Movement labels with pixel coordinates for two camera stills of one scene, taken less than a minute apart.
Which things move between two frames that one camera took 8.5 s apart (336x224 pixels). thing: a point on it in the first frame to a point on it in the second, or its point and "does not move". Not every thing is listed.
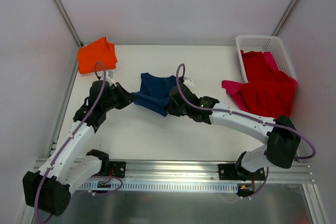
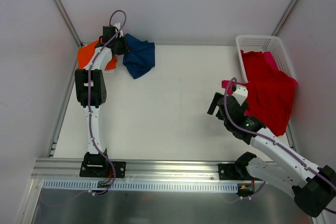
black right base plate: [228, 171] does not move
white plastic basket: [272, 44] does not move
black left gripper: [116, 97] to [122, 46]
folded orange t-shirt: [100, 50] does not move
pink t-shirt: [233, 88] does not move
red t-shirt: [268, 92] does not move
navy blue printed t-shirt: [154, 93] to [140, 57]
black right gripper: [173, 106] to [219, 107]
